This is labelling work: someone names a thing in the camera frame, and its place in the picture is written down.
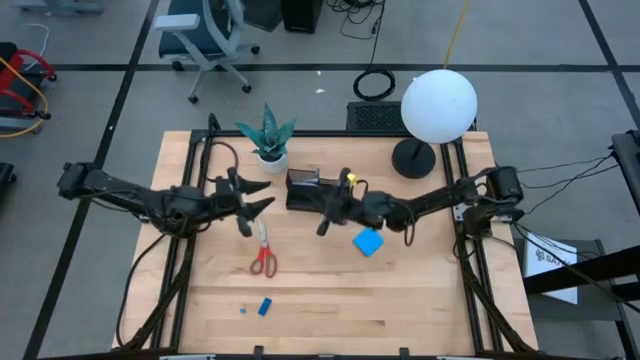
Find coiled black cable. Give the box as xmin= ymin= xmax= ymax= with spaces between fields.
xmin=352 ymin=68 xmax=396 ymax=103

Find black computer tower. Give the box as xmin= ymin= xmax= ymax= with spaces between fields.
xmin=279 ymin=0 xmax=325 ymax=35

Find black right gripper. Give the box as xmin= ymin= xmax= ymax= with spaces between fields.
xmin=307 ymin=167 xmax=377 ymax=237

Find yellow hanging cable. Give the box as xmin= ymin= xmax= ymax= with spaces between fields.
xmin=443 ymin=0 xmax=471 ymax=70

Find red-handled scissors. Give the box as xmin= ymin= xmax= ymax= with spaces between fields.
xmin=248 ymin=219 xmax=279 ymax=280

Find black perforated panel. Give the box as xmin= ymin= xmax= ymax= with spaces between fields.
xmin=345 ymin=101 xmax=407 ymax=132

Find green striped snake plant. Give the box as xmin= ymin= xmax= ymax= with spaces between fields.
xmin=234 ymin=102 xmax=297 ymax=162

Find white globe lamp black stand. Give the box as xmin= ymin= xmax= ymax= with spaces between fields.
xmin=390 ymin=68 xmax=479 ymax=180

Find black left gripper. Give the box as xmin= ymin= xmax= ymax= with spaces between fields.
xmin=214 ymin=167 xmax=276 ymax=239

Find white paper sheet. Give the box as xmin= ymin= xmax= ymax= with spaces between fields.
xmin=523 ymin=232 xmax=579 ymax=305

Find yellow hose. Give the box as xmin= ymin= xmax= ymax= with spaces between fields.
xmin=0 ymin=57 xmax=50 ymax=139

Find black metal table frame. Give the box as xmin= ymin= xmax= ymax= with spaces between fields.
xmin=112 ymin=113 xmax=539 ymax=359

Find blue and grey office chair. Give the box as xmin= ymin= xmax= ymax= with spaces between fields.
xmin=152 ymin=0 xmax=261 ymax=105

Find red and black cart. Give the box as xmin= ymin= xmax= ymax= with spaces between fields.
xmin=0 ymin=42 xmax=58 ymax=121

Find black mesh desk organizer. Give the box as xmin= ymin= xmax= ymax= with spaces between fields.
xmin=285 ymin=168 xmax=351 ymax=214

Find black device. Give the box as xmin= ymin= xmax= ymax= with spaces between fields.
xmin=610 ymin=129 xmax=640 ymax=216

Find blue sticky note pad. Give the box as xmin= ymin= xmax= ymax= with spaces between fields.
xmin=352 ymin=227 xmax=385 ymax=258

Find white plant pot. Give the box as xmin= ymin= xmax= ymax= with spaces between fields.
xmin=256 ymin=149 xmax=290 ymax=175

